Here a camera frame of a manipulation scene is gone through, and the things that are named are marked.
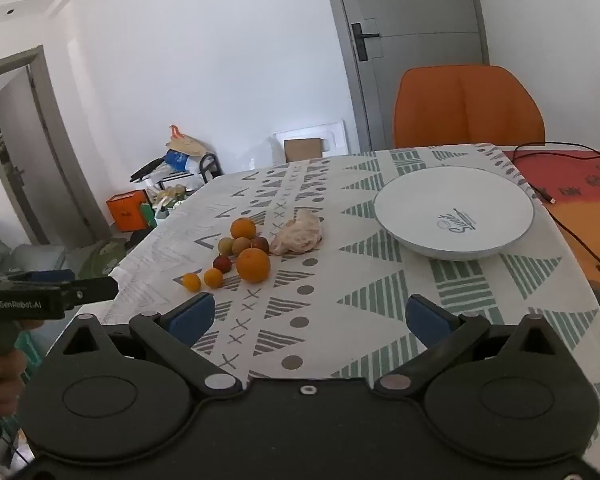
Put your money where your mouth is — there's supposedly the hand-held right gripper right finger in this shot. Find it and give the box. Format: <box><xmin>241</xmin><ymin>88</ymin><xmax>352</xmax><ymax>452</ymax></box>
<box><xmin>372</xmin><ymin>294</ymin><xmax>573</xmax><ymax>396</ymax></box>

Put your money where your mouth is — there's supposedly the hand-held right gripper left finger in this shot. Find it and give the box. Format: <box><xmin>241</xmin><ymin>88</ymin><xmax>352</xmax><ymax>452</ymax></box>
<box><xmin>60</xmin><ymin>292</ymin><xmax>243</xmax><ymax>396</ymax></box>

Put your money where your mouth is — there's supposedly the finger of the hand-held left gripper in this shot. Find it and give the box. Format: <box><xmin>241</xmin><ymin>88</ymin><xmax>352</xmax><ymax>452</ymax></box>
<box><xmin>60</xmin><ymin>276</ymin><xmax>119</xmax><ymax>311</ymax></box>
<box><xmin>7</xmin><ymin>269</ymin><xmax>76</xmax><ymax>286</ymax></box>

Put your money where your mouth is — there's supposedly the large orange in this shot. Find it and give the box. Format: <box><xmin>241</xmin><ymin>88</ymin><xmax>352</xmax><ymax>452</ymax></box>
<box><xmin>236</xmin><ymin>248</ymin><xmax>272</xmax><ymax>283</ymax></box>

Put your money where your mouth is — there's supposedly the person's left hand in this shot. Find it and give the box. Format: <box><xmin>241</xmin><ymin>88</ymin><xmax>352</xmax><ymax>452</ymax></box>
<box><xmin>0</xmin><ymin>349</ymin><xmax>27</xmax><ymax>418</ymax></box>

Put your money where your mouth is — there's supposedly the green cushion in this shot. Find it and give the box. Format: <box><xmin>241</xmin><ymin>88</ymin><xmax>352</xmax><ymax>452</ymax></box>
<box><xmin>74</xmin><ymin>240</ymin><xmax>132</xmax><ymax>279</ymax></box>

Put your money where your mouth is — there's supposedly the grey sofa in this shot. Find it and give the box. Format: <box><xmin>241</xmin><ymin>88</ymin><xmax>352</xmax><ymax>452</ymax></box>
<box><xmin>0</xmin><ymin>219</ymin><xmax>67</xmax><ymax>281</ymax></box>

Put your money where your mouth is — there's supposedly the orange box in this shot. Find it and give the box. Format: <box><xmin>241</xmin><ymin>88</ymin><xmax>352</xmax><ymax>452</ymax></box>
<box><xmin>106</xmin><ymin>190</ymin><xmax>149</xmax><ymax>232</ymax></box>

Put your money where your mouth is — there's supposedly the patterned tablecloth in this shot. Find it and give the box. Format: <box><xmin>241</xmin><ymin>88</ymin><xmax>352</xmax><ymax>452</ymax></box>
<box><xmin>102</xmin><ymin>144</ymin><xmax>600</xmax><ymax>480</ymax></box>

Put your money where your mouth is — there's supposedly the orange with stem mark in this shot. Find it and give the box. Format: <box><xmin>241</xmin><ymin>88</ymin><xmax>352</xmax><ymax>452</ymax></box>
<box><xmin>230</xmin><ymin>217</ymin><xmax>257</xmax><ymax>241</ymax></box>

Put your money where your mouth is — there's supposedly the peeled pomelo piece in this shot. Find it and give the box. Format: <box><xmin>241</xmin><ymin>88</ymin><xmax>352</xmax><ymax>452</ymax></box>
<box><xmin>269</xmin><ymin>209</ymin><xmax>325</xmax><ymax>256</ymax></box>

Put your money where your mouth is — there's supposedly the black metal rack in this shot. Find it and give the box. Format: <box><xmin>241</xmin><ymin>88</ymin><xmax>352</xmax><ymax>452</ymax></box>
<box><xmin>130</xmin><ymin>152</ymin><xmax>224</xmax><ymax>192</ymax></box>

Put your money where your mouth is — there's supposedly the blue white plastic bag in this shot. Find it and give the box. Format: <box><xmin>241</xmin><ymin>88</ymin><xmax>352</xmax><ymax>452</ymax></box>
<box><xmin>164</xmin><ymin>150</ymin><xmax>191</xmax><ymax>174</ymax></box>

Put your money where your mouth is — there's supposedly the brown paper bag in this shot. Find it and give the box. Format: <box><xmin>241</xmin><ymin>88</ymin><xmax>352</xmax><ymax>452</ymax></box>
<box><xmin>165</xmin><ymin>125</ymin><xmax>207</xmax><ymax>159</ymax></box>

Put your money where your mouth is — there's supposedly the red orange printed mat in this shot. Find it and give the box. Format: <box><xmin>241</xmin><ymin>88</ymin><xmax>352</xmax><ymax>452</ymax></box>
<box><xmin>501</xmin><ymin>147</ymin><xmax>600</xmax><ymax>323</ymax></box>

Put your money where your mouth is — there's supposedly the cardboard box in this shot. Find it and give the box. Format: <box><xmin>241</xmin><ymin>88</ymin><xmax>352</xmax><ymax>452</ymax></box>
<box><xmin>284</xmin><ymin>138</ymin><xmax>324</xmax><ymax>163</ymax></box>

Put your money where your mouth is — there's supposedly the white foam board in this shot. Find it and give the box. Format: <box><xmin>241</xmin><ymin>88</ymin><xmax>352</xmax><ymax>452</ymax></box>
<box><xmin>272</xmin><ymin>120</ymin><xmax>349</xmax><ymax>164</ymax></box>

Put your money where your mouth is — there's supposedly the orange chair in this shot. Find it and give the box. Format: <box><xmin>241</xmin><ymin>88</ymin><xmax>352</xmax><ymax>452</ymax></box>
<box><xmin>393</xmin><ymin>65</ymin><xmax>546</xmax><ymax>150</ymax></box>

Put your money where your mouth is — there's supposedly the grey door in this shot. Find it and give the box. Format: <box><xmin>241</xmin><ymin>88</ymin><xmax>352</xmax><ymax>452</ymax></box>
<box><xmin>321</xmin><ymin>0</ymin><xmax>491</xmax><ymax>157</ymax></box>

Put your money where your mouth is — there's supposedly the grey door frame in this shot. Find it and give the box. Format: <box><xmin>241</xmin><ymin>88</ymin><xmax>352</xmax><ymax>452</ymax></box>
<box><xmin>0</xmin><ymin>45</ymin><xmax>97</xmax><ymax>277</ymax></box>

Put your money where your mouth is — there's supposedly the black cable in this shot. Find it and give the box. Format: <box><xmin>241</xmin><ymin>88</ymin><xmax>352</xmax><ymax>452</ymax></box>
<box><xmin>512</xmin><ymin>142</ymin><xmax>600</xmax><ymax>283</ymax></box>

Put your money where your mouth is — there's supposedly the black door handle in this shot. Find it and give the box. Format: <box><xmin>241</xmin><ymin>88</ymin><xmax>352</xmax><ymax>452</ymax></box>
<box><xmin>351</xmin><ymin>22</ymin><xmax>381</xmax><ymax>63</ymax></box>

